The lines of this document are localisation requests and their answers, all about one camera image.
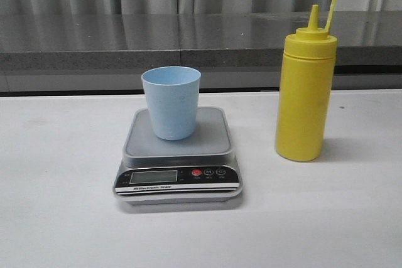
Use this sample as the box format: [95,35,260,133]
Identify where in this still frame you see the light blue plastic cup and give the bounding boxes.
[141,66,201,141]

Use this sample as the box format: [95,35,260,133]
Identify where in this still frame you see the yellow squeeze bottle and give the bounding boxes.
[275,0,338,162]

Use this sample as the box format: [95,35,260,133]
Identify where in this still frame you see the silver electronic kitchen scale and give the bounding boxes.
[113,107,243,205]

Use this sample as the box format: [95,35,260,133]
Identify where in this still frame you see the grey stone counter ledge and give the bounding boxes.
[1,11,401,73]

